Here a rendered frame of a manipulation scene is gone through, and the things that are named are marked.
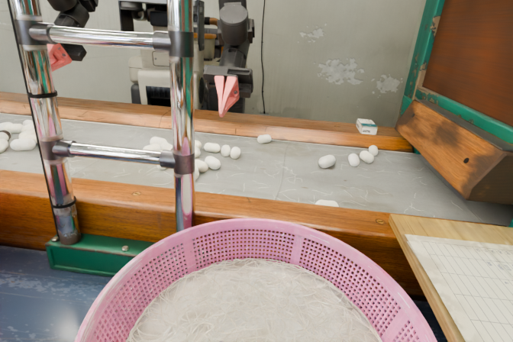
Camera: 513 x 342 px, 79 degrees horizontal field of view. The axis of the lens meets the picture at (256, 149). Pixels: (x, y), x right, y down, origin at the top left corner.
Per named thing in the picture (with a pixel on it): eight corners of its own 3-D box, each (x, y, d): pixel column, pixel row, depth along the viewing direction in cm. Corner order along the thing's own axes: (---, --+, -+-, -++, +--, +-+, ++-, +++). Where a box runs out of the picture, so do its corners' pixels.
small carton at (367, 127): (355, 126, 77) (356, 118, 76) (369, 127, 76) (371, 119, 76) (360, 133, 71) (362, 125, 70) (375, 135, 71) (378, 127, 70)
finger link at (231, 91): (230, 106, 59) (238, 69, 63) (194, 103, 59) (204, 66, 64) (233, 125, 65) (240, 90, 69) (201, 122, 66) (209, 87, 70)
